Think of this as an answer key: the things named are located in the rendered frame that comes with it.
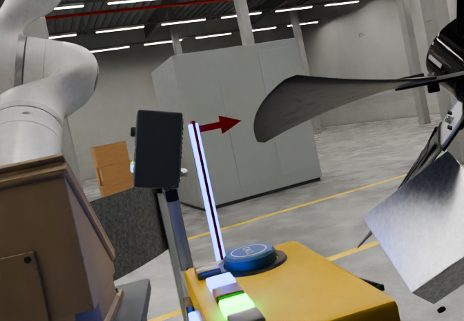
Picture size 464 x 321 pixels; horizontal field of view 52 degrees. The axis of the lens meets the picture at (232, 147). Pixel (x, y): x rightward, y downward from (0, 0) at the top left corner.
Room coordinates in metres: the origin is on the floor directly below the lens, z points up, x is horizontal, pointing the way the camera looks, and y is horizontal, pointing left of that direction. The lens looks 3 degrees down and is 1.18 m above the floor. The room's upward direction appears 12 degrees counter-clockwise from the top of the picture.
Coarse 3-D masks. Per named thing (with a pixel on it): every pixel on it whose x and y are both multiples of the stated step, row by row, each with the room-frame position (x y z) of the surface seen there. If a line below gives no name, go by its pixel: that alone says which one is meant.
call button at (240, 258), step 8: (240, 248) 0.37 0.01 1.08; (248, 248) 0.37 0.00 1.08; (256, 248) 0.36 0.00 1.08; (264, 248) 0.36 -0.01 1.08; (272, 248) 0.35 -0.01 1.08; (224, 256) 0.36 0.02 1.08; (232, 256) 0.35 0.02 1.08; (240, 256) 0.35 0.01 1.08; (248, 256) 0.34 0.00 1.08; (256, 256) 0.34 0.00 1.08; (264, 256) 0.34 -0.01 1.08; (272, 256) 0.35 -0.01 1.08; (232, 264) 0.34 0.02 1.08; (240, 264) 0.34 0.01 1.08; (248, 264) 0.34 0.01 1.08; (256, 264) 0.34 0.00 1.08; (264, 264) 0.34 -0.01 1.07
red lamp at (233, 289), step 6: (234, 282) 0.31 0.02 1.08; (216, 288) 0.30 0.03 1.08; (222, 288) 0.30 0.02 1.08; (228, 288) 0.30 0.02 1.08; (234, 288) 0.30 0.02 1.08; (240, 288) 0.29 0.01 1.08; (216, 294) 0.29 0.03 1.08; (222, 294) 0.29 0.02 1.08; (228, 294) 0.29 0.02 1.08; (234, 294) 0.29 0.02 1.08; (240, 294) 0.29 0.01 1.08; (216, 300) 0.29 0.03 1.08
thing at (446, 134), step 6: (456, 102) 0.77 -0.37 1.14; (456, 108) 0.75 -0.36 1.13; (462, 108) 0.72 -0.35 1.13; (456, 114) 0.74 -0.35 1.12; (462, 114) 0.70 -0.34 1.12; (444, 120) 0.79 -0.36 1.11; (456, 120) 0.72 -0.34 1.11; (462, 120) 0.70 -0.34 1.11; (444, 126) 0.78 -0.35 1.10; (456, 126) 0.70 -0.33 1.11; (444, 132) 0.76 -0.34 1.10; (450, 132) 0.72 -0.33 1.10; (444, 138) 0.74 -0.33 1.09; (450, 138) 0.72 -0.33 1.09; (444, 144) 0.72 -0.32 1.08
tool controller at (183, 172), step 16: (144, 112) 1.16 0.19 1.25; (160, 112) 1.17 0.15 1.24; (176, 112) 1.18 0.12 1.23; (144, 128) 1.16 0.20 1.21; (160, 128) 1.16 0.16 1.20; (176, 128) 1.17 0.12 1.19; (144, 144) 1.15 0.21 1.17; (160, 144) 1.16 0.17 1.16; (176, 144) 1.17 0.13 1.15; (144, 160) 1.15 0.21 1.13; (160, 160) 1.16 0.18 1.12; (176, 160) 1.17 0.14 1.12; (144, 176) 1.15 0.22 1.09; (160, 176) 1.16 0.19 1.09; (176, 176) 1.17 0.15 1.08; (160, 192) 1.22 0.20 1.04
